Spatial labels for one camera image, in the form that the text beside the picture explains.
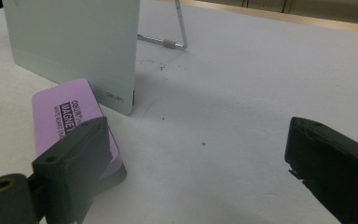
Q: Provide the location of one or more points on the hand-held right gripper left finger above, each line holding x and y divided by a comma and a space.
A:
71, 161

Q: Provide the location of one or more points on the frosted glass whiteboard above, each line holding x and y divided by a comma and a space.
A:
74, 43

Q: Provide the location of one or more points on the white table cover sheet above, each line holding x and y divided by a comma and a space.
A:
230, 102

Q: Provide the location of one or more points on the metal whiteboard stand leg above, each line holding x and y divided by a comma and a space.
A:
182, 28

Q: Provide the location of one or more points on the purple whiteboard eraser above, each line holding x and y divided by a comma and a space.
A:
59, 99

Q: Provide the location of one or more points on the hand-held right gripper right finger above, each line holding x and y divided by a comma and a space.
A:
332, 161

